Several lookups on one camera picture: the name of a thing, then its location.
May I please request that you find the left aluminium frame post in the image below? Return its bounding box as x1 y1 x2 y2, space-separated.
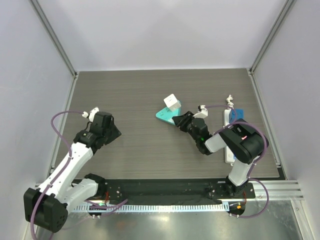
29 0 77 79

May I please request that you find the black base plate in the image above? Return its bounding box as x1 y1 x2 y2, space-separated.
99 178 256 215

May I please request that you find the aluminium front rail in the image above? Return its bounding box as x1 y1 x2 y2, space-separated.
29 179 306 204

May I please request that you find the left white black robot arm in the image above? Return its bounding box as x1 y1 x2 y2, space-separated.
23 107 121 234

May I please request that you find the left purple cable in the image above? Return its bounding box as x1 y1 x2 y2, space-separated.
29 109 130 240

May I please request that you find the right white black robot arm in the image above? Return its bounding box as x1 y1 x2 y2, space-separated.
172 111 269 198

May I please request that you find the right aluminium frame post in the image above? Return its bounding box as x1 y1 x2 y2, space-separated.
247 0 298 76

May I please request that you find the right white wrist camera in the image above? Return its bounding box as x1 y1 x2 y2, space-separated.
193 105 209 119

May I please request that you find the aluminium frame post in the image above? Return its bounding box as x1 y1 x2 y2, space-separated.
29 0 77 79
247 0 298 76

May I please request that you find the white slotted cable duct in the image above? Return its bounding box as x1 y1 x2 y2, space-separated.
72 202 230 213

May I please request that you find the white power strip cord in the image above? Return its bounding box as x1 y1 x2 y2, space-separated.
225 94 235 110

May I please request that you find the white power strip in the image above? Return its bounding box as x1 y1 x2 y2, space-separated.
223 108 236 166

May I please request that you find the teal triangular socket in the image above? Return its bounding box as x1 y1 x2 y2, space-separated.
155 107 181 126

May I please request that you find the blue plug cube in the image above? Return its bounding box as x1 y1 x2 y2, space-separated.
234 108 244 122

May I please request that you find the white plug cube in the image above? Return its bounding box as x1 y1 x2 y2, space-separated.
163 93 182 112

